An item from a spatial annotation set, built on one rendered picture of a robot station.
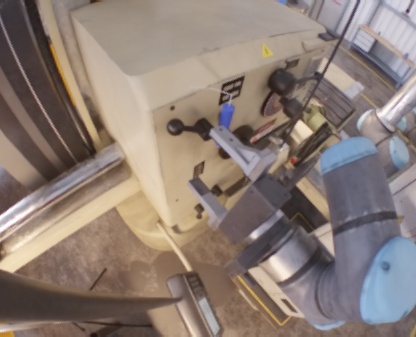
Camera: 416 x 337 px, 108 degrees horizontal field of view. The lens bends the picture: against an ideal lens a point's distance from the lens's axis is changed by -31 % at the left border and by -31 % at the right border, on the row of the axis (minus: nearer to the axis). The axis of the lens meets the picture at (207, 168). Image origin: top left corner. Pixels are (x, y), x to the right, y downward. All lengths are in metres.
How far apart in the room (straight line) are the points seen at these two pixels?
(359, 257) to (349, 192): 0.07
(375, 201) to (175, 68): 0.39
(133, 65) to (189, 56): 0.11
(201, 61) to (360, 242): 0.42
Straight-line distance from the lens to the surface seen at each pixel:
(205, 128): 0.50
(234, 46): 0.54
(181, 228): 1.60
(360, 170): 0.28
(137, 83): 0.42
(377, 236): 0.26
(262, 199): 0.30
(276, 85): 0.62
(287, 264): 0.32
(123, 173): 1.09
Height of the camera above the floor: 2.14
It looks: 59 degrees down
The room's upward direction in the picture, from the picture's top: 11 degrees clockwise
